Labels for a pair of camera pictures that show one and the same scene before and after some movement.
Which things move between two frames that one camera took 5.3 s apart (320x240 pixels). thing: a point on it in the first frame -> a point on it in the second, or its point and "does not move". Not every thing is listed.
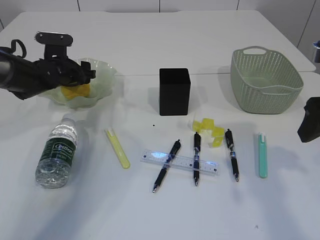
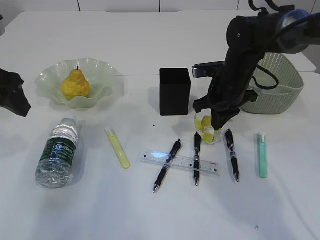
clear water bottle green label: [53, 169] does not move
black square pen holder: [174, 89] does not move
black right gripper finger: [309, 128] -> [228, 91]
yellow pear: [79, 90] does not move
